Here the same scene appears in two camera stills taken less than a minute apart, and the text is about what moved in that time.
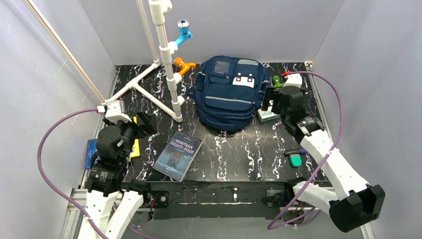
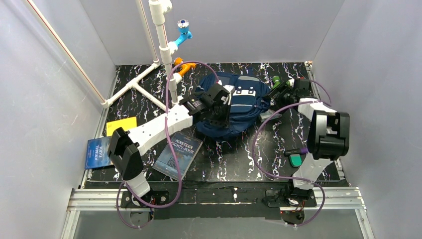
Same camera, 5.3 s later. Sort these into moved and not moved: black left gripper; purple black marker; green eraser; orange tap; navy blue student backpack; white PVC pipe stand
Moved: black left gripper; navy blue student backpack
Not moved: green eraser; white PVC pipe stand; orange tap; purple black marker
